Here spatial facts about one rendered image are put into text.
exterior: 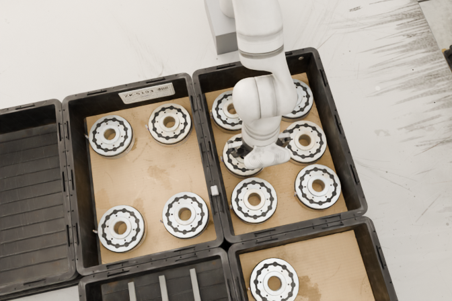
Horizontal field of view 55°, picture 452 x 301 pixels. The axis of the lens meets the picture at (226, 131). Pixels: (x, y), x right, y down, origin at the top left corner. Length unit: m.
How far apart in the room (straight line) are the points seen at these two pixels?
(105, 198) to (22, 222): 0.20
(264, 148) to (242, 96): 0.19
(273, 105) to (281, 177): 0.36
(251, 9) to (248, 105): 0.15
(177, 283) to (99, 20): 0.82
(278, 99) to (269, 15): 0.14
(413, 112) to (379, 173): 0.20
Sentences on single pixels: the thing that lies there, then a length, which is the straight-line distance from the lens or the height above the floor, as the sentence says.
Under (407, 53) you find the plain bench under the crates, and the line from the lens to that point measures 1.39.
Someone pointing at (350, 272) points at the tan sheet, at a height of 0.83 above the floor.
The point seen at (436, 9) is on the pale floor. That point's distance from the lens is 2.43.
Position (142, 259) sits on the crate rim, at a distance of 0.92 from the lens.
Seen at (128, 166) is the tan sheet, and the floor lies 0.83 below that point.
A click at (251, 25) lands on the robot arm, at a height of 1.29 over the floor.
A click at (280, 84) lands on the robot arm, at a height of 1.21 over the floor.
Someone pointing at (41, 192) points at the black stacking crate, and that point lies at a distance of 1.12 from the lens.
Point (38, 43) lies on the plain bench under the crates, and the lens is 1.45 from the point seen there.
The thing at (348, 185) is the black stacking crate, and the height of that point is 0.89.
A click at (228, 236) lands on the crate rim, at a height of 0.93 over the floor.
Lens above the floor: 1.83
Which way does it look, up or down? 70 degrees down
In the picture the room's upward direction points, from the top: 5 degrees counter-clockwise
